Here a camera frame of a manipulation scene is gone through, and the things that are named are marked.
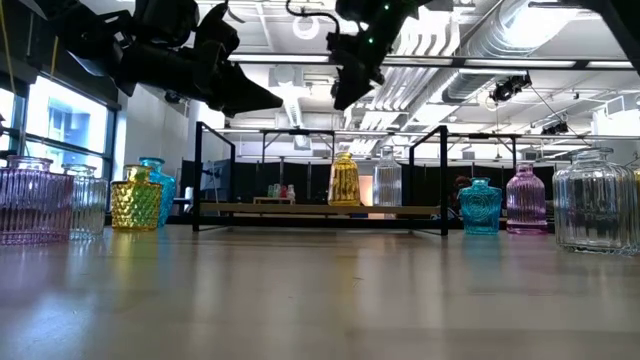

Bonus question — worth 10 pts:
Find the background computer monitor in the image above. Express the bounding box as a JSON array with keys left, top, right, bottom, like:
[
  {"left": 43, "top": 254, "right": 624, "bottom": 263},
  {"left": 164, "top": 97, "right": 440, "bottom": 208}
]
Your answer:
[{"left": 180, "top": 158, "right": 234, "bottom": 205}]

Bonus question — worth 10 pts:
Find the black metal background frame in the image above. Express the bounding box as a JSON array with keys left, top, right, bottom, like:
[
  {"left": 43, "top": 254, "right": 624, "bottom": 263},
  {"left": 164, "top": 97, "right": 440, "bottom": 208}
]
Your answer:
[
  {"left": 446, "top": 132, "right": 519, "bottom": 166},
  {"left": 259, "top": 128, "right": 337, "bottom": 166}
]

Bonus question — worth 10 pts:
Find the black aluminium table frame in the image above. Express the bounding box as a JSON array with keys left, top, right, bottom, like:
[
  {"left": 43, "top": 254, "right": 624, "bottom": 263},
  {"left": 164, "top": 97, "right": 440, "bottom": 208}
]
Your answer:
[{"left": 103, "top": 212, "right": 557, "bottom": 236}]

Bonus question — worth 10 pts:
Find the teal tall diamond-textured vase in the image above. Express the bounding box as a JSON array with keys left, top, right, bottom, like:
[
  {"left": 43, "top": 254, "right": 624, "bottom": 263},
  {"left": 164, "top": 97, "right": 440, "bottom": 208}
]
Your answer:
[{"left": 138, "top": 156, "right": 178, "bottom": 229}]

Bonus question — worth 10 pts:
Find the wooden shelf with black rails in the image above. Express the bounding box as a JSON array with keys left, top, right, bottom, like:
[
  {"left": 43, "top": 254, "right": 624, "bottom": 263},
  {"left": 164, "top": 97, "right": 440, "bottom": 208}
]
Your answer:
[{"left": 192, "top": 121, "right": 450, "bottom": 237}]

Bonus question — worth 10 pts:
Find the clear tall ribbed glass vase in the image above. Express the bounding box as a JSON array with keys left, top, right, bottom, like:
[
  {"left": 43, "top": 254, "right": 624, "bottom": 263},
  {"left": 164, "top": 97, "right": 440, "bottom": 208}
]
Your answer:
[{"left": 372, "top": 145, "right": 403, "bottom": 208}]

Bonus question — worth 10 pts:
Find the yellow diamond-textured glass vase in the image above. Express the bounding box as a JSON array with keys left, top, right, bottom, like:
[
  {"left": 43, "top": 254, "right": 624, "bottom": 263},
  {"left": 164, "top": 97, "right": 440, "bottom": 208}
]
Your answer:
[{"left": 110, "top": 164, "right": 164, "bottom": 233}]

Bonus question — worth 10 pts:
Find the white LED light bar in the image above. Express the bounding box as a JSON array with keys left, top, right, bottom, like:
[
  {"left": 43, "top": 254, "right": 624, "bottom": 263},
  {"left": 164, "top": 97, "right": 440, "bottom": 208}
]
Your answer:
[
  {"left": 464, "top": 59, "right": 577, "bottom": 69},
  {"left": 227, "top": 53, "right": 331, "bottom": 64},
  {"left": 587, "top": 60, "right": 636, "bottom": 70}
]

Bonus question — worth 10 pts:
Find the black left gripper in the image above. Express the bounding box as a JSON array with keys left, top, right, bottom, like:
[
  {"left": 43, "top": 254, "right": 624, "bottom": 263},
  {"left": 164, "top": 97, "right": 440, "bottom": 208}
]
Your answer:
[{"left": 112, "top": 0, "right": 284, "bottom": 119}]

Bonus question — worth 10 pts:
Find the person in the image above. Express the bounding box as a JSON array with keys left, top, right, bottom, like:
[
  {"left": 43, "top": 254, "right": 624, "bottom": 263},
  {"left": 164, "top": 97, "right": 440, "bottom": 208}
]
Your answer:
[{"left": 447, "top": 174, "right": 474, "bottom": 216}]

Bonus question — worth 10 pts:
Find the yellow tall ribbed glass vase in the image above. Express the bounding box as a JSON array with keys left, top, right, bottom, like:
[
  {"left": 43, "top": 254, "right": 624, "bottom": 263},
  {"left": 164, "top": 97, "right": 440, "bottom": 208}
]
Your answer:
[{"left": 327, "top": 151, "right": 362, "bottom": 207}]

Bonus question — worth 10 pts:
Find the yellow hanging cable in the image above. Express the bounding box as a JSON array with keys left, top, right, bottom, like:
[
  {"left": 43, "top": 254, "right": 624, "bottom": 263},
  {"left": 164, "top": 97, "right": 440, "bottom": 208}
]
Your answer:
[{"left": 0, "top": 0, "right": 16, "bottom": 96}]

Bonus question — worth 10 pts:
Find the white ventilation duct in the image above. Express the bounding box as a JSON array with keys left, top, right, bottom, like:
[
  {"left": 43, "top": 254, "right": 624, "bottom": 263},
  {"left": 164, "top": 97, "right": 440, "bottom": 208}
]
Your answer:
[{"left": 269, "top": 64, "right": 314, "bottom": 151}]

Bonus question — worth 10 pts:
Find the pink squat ribbed glass vase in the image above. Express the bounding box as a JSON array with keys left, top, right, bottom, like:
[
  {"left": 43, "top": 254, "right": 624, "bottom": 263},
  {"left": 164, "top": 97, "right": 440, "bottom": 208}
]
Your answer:
[{"left": 0, "top": 155, "right": 75, "bottom": 246}]

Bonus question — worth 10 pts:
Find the pink tall ribbed glass vase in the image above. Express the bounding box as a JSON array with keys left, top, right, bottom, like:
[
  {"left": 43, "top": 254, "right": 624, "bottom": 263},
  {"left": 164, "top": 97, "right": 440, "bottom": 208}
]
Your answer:
[{"left": 505, "top": 162, "right": 549, "bottom": 235}]

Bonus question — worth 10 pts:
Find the black partition curtain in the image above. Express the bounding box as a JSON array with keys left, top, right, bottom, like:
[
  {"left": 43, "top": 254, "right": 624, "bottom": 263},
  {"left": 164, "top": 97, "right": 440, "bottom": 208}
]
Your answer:
[{"left": 234, "top": 160, "right": 556, "bottom": 207}]

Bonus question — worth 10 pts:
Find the clear large ribbed glass jar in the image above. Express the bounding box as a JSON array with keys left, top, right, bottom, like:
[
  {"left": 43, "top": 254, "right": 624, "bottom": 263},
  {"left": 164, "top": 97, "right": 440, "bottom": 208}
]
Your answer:
[{"left": 551, "top": 146, "right": 640, "bottom": 257}]

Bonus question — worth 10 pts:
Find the clear squat ribbed glass vase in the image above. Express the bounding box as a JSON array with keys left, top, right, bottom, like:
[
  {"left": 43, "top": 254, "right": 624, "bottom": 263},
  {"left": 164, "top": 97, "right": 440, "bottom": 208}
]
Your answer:
[{"left": 62, "top": 163, "right": 109, "bottom": 241}]

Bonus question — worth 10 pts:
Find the black ceiling track light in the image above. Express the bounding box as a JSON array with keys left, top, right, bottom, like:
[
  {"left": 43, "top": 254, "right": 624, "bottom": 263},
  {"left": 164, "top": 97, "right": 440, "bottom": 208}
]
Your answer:
[
  {"left": 541, "top": 121, "right": 571, "bottom": 137},
  {"left": 488, "top": 72, "right": 534, "bottom": 105}
]

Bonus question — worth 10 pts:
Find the large window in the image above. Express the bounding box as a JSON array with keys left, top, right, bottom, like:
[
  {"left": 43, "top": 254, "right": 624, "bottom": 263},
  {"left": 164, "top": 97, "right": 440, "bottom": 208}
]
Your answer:
[{"left": 0, "top": 74, "right": 120, "bottom": 214}]

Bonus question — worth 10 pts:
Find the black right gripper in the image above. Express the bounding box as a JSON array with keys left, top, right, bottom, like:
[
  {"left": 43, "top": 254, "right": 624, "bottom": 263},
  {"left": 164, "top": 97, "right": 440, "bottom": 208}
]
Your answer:
[{"left": 327, "top": 19, "right": 402, "bottom": 112}]

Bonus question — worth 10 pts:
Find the teal ring-pattern glass vase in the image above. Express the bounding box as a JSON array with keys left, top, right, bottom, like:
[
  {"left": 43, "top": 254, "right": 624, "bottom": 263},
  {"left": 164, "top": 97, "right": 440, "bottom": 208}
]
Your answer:
[{"left": 458, "top": 177, "right": 503, "bottom": 236}]

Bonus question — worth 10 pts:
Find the white ceiling ring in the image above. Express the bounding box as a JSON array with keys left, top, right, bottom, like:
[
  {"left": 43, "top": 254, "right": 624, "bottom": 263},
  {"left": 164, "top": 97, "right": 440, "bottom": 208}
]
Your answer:
[{"left": 292, "top": 13, "right": 321, "bottom": 41}]

